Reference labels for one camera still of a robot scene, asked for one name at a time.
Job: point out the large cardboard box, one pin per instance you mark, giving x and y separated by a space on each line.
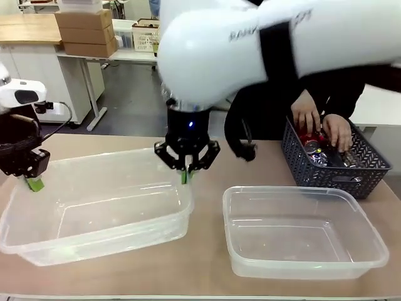
83 19

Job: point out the large clear plastic bin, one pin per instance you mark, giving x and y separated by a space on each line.
94 219

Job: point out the red drink can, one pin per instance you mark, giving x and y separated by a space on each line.
308 138

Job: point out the person's black sweater torso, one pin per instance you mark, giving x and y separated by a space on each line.
244 125

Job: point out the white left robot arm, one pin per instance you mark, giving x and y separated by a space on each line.
18 91

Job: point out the person's right hand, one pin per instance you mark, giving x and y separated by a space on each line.
304 111

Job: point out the small clear plastic bin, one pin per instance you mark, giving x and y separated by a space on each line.
300 238

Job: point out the silver blue drink can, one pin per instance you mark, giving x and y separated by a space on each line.
318 156

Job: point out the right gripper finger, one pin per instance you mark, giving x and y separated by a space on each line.
169 155
206 156

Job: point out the white desk with legs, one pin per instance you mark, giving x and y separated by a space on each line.
94 94

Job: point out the person's left forearm black sleeve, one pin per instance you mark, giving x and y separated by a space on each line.
347 100

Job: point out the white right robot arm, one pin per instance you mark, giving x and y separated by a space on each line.
203 47

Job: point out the white side table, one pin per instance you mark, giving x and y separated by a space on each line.
380 106

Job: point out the person's right forearm black sleeve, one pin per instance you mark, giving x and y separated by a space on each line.
308 91

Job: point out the white lattice crate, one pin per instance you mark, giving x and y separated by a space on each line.
145 36

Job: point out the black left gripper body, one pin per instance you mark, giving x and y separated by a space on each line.
22 163

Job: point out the person's left hand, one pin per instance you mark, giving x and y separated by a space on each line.
338 131

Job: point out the wooden desk top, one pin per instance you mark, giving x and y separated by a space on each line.
28 29

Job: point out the dark grey plastic basket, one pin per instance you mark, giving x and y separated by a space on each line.
329 178

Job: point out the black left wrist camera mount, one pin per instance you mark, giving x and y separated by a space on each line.
22 135

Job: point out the white cabinet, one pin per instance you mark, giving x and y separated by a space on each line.
47 75

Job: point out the flat cardboard box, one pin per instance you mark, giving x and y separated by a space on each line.
86 35

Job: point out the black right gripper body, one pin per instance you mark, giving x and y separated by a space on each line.
188 135

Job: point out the black flat package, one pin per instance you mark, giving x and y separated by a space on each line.
335 158

